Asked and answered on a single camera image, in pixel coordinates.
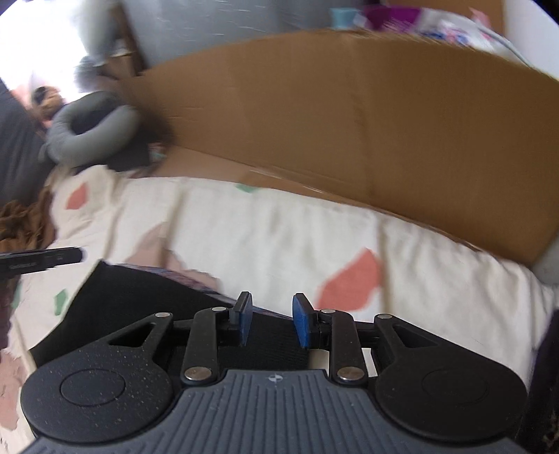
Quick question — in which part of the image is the grey neck pillow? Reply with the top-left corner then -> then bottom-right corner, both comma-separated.
38,91 -> 139,167

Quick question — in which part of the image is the black cloth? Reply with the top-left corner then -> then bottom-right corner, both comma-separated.
105,118 -> 175,173

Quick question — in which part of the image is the purple and white detergent bag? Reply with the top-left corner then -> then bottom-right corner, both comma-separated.
356,4 -> 494,49

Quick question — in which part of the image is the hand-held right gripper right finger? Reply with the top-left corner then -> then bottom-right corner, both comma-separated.
292,293 -> 474,385

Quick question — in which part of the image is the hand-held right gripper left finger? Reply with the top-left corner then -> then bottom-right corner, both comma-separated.
107,290 -> 254,385

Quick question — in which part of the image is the brown teddy bear toy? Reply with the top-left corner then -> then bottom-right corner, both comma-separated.
32,85 -> 66,120

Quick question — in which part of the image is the folded cardboard sheet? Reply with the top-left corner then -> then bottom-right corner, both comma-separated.
120,28 -> 559,267

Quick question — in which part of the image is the brown garment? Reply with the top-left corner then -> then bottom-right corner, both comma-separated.
0,188 -> 57,254

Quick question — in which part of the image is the pile of black clothes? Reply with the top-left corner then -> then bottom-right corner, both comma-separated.
517,301 -> 559,454

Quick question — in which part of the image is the dark grey pillow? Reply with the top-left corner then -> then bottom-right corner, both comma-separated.
0,79 -> 55,206

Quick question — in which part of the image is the detergent bottle with blue cap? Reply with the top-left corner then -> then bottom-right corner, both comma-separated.
329,6 -> 356,29

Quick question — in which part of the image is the cream bear-print bed sheet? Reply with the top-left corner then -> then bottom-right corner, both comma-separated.
0,166 -> 557,437

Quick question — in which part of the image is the black smocked-waist garment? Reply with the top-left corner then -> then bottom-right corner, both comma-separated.
28,259 -> 315,380

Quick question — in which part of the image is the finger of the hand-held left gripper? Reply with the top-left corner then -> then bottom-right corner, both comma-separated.
0,247 -> 84,277

